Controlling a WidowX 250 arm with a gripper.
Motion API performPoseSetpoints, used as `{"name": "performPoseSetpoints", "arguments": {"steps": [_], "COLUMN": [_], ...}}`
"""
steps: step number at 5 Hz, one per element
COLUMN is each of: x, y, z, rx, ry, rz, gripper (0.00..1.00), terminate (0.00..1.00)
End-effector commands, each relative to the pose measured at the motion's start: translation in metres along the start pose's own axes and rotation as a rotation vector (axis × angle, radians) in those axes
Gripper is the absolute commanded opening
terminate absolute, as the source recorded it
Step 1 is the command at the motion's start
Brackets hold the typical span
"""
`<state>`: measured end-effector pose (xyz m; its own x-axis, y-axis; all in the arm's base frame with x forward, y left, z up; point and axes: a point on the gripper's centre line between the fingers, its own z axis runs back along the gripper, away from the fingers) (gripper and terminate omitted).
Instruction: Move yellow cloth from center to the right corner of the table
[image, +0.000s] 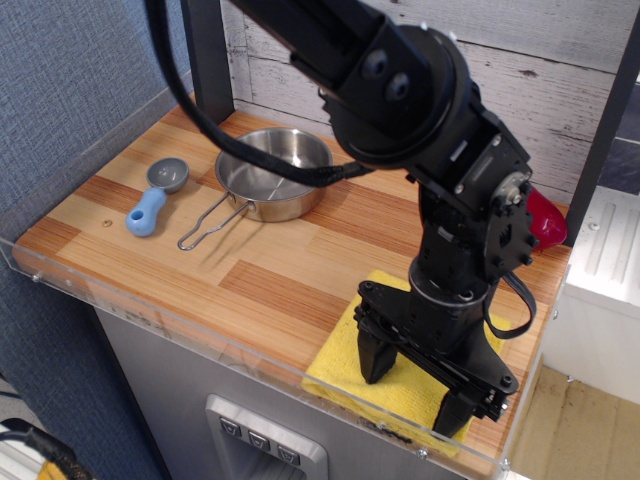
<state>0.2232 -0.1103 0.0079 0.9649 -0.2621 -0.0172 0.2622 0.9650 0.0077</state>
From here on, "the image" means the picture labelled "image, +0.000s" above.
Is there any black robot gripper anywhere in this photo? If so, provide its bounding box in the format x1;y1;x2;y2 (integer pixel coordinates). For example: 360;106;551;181
354;266;519;438

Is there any yellow cloth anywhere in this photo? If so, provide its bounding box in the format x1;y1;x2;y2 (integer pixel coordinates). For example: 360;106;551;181
301;295;480;457

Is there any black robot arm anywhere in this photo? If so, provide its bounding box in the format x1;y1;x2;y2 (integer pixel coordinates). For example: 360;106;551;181
240;1;538;437

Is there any white toy sink unit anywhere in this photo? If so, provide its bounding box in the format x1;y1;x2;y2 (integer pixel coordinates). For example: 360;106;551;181
542;187;639;403

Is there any grey toy fridge cabinet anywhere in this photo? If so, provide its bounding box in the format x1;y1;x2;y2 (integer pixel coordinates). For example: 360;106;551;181
92;305;481;480

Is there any red toy bell pepper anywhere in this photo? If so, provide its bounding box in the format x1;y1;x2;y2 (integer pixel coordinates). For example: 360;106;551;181
527;188;568;251

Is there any stainless steel pan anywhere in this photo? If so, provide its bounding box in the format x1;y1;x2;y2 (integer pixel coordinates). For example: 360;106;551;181
177;127;333;251

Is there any clear acrylic table guard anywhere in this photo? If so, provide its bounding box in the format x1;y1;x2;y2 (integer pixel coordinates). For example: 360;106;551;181
2;109;569;479

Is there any blue grey ice cream scoop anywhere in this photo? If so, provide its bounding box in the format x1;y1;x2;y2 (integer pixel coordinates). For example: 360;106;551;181
125;157;190;237

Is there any yellow black object bottom left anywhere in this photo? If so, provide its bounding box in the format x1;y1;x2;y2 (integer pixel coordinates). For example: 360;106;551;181
1;418;95;479

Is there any black braided cable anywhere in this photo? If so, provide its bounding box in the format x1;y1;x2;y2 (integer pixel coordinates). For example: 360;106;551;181
144;0;374;189

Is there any dark grey right post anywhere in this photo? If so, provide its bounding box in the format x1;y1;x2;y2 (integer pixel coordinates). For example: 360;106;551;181
564;11;639;247

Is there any dark grey post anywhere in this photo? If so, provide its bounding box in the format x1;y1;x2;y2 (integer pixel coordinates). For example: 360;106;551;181
181;0;235;124
564;11;639;247

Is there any dark grey left post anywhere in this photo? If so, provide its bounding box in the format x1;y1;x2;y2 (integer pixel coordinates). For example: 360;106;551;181
181;0;235;124

